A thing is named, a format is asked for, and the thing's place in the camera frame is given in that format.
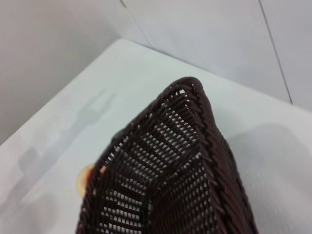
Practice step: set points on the dark brown woven basket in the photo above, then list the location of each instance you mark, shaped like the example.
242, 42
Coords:
175, 170

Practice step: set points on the peach with orange blush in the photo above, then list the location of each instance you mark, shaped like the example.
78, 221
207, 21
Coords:
83, 181

